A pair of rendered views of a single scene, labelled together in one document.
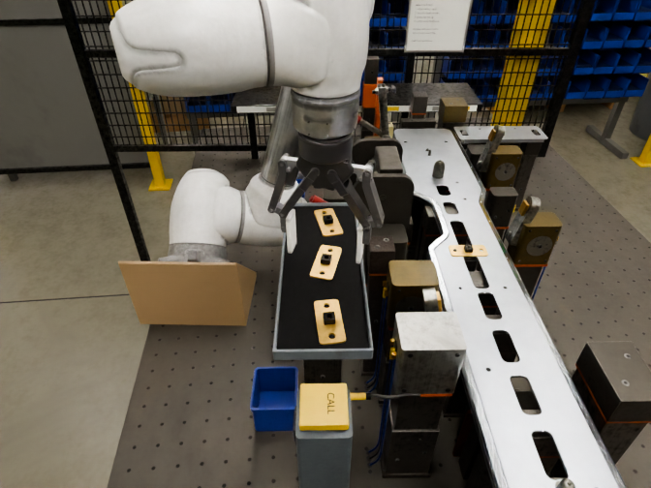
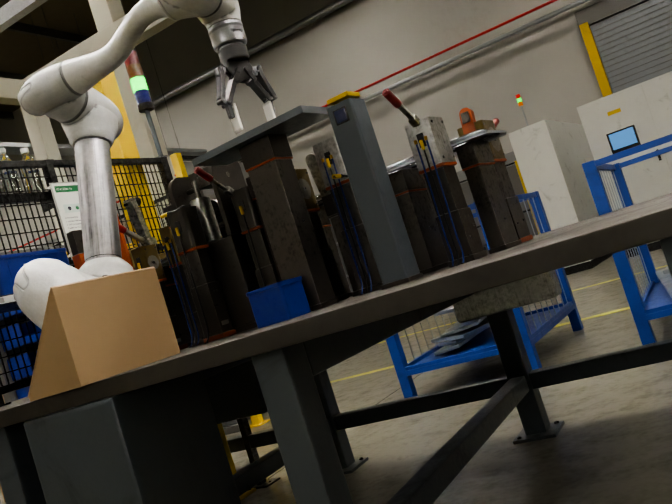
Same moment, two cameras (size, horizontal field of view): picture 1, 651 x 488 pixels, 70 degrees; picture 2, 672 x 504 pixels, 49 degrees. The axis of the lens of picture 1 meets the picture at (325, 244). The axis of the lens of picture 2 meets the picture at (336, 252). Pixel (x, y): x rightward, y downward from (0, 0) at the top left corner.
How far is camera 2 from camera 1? 1.84 m
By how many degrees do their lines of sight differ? 66
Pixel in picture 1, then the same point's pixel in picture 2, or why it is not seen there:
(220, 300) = (151, 320)
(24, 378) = not seen: outside the picture
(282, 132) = (101, 204)
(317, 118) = (237, 28)
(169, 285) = (103, 309)
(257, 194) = (102, 263)
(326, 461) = (365, 121)
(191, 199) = (56, 266)
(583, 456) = not seen: hidden behind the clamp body
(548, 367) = not seen: hidden behind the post
